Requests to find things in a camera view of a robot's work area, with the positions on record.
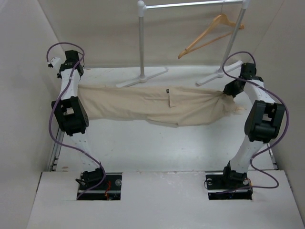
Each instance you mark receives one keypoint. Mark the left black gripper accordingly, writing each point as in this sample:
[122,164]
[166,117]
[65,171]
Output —
[58,76]

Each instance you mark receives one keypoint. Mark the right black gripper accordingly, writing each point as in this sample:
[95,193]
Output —
[229,90]

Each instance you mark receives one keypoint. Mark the beige trousers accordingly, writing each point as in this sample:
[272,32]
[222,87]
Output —
[174,105]

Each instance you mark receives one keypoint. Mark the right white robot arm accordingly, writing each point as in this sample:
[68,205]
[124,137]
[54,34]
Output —
[262,125]

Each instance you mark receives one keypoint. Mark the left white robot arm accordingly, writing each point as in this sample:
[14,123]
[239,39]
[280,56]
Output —
[72,117]

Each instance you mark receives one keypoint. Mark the wooden clothes hanger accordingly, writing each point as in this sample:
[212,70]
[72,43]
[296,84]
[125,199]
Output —
[220,27]

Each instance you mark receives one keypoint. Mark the white clothes rack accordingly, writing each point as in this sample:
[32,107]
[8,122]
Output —
[142,8]

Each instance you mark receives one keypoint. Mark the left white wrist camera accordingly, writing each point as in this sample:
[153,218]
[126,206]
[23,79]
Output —
[55,63]

